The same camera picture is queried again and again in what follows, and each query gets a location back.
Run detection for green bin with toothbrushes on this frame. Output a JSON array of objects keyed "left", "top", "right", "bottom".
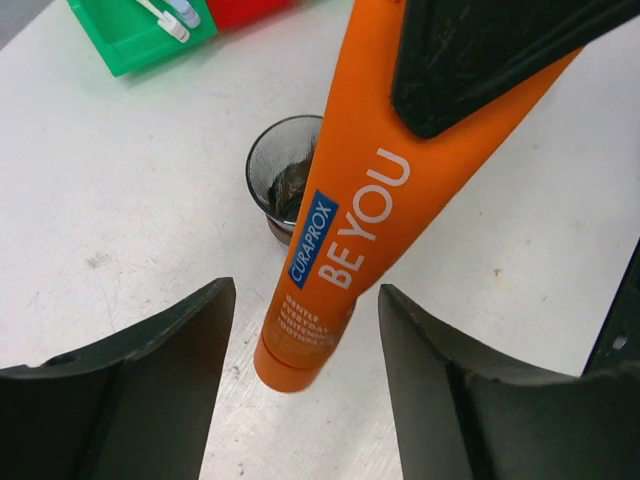
[{"left": 68, "top": 0, "right": 217, "bottom": 77}]

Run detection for orange toothpaste tube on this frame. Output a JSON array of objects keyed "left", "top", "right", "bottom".
[{"left": 254, "top": 1, "right": 572, "bottom": 393}]

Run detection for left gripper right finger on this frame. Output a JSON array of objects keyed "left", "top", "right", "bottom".
[{"left": 378, "top": 284, "right": 639, "bottom": 479}]

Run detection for light blue toothbrush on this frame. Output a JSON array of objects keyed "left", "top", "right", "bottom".
[{"left": 168, "top": 0, "right": 201, "bottom": 28}]

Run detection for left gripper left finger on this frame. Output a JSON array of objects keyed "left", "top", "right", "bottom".
[{"left": 1, "top": 277, "right": 235, "bottom": 479}]

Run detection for red bin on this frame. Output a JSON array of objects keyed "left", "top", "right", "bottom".
[{"left": 206, "top": 0, "right": 295, "bottom": 31}]

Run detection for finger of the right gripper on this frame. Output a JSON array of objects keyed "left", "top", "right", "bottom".
[{"left": 391, "top": 0, "right": 639, "bottom": 139}]

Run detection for grey glass cup with holder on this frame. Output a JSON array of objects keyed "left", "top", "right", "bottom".
[{"left": 245, "top": 114, "right": 323, "bottom": 248}]

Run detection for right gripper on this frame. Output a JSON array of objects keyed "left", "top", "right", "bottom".
[{"left": 583, "top": 244, "right": 640, "bottom": 374}]

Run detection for white toothbrush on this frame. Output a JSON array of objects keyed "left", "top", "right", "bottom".
[{"left": 136, "top": 0, "right": 190, "bottom": 43}]

